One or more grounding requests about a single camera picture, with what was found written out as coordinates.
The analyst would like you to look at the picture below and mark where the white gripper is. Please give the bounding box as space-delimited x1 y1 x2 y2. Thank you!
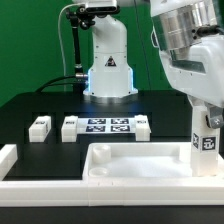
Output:
159 35 224 129

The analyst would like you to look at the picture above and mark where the white desk tabletop tray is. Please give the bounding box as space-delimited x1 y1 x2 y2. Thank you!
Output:
83 142 224 183

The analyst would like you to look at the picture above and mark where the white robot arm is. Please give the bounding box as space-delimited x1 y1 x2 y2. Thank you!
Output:
72 0 224 128

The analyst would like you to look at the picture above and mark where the fiducial marker sheet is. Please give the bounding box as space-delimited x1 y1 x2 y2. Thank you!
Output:
77 118 135 134

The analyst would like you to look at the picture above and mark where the white U-shaped fence frame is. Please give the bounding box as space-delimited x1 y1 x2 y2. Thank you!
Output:
0 144 224 207

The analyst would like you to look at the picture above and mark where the overhead camera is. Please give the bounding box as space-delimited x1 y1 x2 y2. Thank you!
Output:
79 0 119 15

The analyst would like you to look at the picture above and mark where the black cable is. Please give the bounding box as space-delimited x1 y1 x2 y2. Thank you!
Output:
35 75 88 93

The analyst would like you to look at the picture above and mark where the white cable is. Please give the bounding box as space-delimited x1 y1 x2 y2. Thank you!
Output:
57 3 84 92

